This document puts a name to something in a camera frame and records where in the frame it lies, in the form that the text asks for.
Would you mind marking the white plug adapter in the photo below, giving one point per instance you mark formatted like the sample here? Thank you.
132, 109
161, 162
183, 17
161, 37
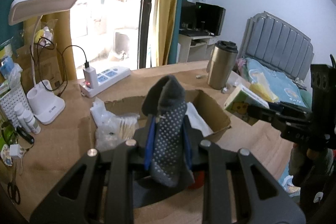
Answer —
15, 151

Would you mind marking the black sliding door frame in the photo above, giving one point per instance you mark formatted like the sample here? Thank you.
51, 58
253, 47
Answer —
148, 3

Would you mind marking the small red object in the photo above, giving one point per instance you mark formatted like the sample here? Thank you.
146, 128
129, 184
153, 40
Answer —
197, 180

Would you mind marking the white desk lamp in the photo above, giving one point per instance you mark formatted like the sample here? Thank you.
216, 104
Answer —
47, 108

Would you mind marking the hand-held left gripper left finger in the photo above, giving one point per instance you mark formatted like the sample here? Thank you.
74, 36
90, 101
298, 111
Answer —
149, 142

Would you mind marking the clear plastic bag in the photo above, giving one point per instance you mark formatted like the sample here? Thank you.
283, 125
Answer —
102, 111

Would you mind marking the dark cloth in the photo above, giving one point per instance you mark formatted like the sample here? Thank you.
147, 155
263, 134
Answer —
157, 195

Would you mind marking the white computer desk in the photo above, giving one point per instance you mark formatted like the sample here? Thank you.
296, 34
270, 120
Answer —
199, 48

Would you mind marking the black scissors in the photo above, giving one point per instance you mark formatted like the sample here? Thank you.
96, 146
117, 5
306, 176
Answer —
14, 190

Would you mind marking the brown paper bag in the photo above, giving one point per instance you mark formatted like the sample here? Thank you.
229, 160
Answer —
23, 66

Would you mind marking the black keyboard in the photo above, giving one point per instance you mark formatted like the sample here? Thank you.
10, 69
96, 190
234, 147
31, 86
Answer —
194, 33

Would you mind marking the black flashlight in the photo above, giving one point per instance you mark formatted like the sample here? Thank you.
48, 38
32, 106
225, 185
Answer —
25, 134

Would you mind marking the white charger plug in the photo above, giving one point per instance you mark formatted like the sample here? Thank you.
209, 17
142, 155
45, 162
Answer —
90, 77

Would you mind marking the black computer monitor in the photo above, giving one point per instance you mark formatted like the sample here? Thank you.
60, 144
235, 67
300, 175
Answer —
187, 14

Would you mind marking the outdoor air conditioner unit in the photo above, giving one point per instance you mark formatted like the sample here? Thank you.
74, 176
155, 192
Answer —
122, 41

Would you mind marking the white perforated basket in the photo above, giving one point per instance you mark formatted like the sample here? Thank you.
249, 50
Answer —
13, 103

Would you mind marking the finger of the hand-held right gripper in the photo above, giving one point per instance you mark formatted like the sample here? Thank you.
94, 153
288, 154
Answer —
273, 120
291, 115

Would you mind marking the grey dotted sock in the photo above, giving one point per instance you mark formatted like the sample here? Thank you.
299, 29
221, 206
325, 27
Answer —
168, 134

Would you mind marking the large white waffle towel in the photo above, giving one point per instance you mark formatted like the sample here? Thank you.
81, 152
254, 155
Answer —
199, 119

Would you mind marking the pastel plush charm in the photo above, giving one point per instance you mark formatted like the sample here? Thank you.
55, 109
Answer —
43, 33

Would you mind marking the small white bottle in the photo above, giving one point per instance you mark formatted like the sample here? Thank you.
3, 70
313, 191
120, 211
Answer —
32, 123
21, 116

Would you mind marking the white power strip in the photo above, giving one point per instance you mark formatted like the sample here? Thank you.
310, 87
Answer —
110, 77

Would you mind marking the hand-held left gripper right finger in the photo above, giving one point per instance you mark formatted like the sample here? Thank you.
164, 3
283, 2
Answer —
195, 153

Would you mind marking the steel tumbler with black lid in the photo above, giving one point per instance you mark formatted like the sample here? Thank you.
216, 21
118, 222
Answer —
220, 69

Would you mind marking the brown cardboard box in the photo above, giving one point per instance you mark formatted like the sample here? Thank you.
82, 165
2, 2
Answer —
215, 116

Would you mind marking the grey padded headboard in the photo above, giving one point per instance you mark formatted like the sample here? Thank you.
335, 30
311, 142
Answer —
278, 43

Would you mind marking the pink cloth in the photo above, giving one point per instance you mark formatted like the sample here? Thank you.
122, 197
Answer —
241, 65

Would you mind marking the yellow cloth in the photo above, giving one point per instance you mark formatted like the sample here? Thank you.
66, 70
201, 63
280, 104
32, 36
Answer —
262, 90

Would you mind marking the blue packet in plastic bag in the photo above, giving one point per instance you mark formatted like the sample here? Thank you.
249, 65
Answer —
6, 66

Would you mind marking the blue printed blanket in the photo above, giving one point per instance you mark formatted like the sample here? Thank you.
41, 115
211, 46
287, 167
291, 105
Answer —
286, 85

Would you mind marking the clear bag of cotton swabs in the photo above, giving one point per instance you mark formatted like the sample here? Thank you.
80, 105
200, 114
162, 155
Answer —
126, 127

